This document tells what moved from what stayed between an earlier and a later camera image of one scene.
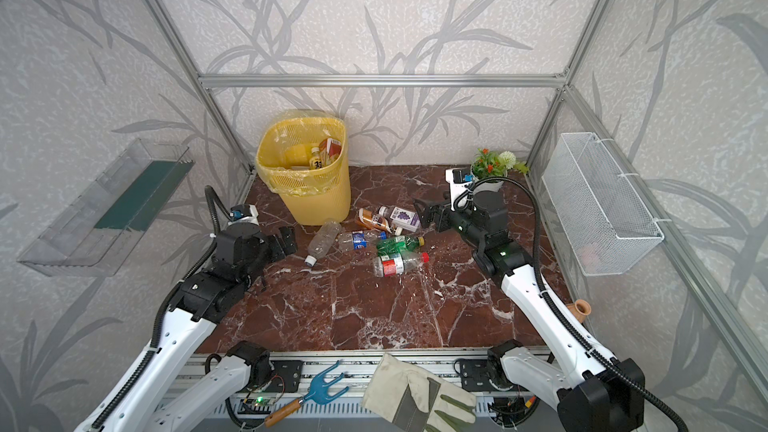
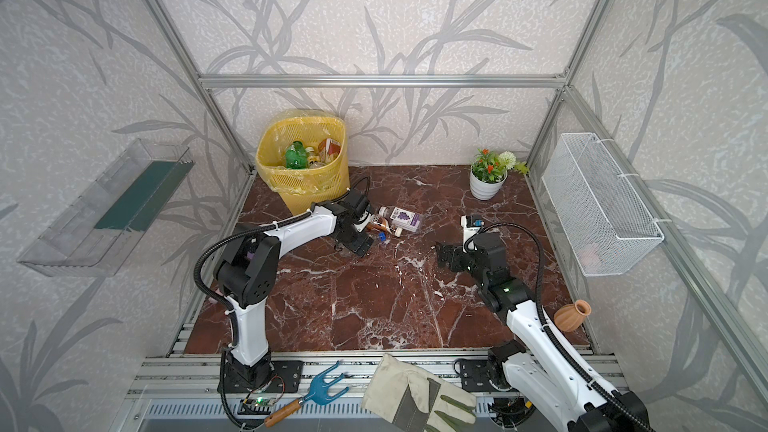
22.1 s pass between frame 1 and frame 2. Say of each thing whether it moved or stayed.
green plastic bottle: moved
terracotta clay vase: stayed
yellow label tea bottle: stayed
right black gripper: moved
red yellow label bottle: stayed
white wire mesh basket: stayed
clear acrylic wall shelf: stayed
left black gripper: moved
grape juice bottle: stayed
